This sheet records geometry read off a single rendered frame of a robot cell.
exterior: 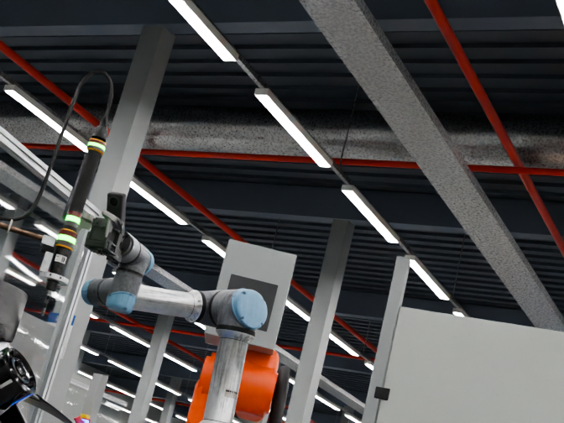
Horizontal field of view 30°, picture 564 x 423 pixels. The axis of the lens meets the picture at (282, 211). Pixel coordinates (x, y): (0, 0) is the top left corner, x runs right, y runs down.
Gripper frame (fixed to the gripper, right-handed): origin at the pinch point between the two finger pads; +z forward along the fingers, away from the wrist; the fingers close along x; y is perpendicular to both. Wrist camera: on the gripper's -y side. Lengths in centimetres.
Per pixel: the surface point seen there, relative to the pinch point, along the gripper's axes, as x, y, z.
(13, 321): 7.1, 32.1, 5.5
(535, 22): -13, -381, -537
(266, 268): 97, -97, -373
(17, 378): -8, 47, 20
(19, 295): 12.2, 24.2, -1.5
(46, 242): 2.3, 12.9, 9.5
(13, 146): 70, -36, -56
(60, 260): -1.5, 16.0, 7.2
